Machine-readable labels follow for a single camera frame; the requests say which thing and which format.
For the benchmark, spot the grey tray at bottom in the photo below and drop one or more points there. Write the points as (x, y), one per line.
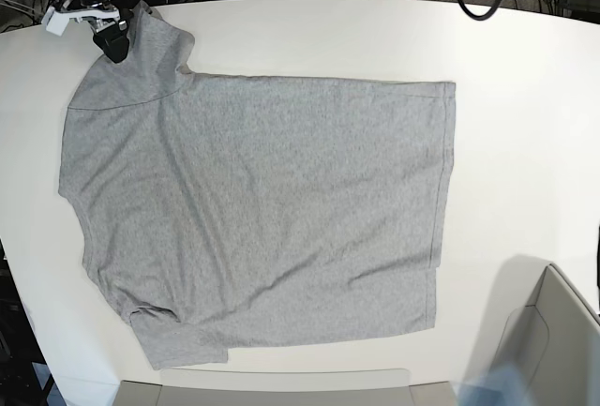
(180, 386)

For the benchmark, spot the grey bin at right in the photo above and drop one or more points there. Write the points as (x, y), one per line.
(549, 349)

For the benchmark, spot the grey T-shirt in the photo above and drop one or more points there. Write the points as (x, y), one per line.
(223, 212)

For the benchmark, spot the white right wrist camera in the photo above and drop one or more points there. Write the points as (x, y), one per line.
(54, 21)

